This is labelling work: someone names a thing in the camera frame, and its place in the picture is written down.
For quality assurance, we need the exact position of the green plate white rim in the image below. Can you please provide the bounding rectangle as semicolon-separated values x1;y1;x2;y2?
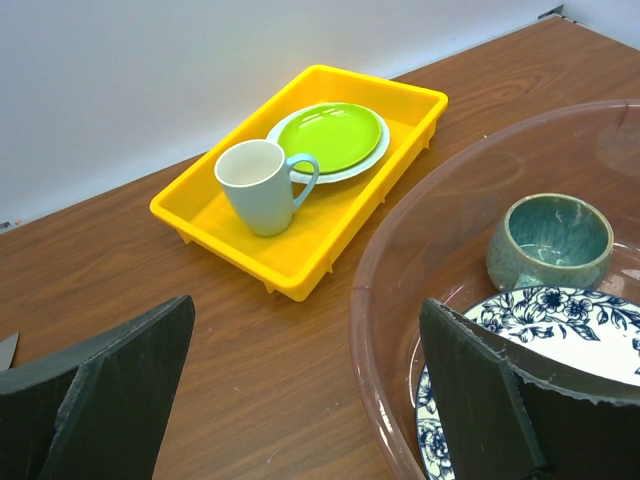
267;102;391;184

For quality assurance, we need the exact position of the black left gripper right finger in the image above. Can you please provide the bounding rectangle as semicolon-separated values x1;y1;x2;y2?
419;299;639;479

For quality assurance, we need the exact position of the white mug blue handle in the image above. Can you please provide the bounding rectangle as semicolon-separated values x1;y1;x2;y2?
214;139;320;237

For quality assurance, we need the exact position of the teal glazed ceramic mug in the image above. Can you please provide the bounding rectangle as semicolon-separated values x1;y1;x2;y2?
486;193;614;291

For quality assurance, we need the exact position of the dark blue patterned plate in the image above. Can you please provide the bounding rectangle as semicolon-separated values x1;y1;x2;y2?
414;285;640;480

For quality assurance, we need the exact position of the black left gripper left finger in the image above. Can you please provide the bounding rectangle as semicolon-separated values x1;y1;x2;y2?
1;295;195;479

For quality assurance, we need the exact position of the clear plastic bin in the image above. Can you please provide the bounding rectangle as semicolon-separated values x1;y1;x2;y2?
349;100;639;479

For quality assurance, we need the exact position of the yellow plastic tray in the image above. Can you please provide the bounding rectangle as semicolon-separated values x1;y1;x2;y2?
150;65;448;301

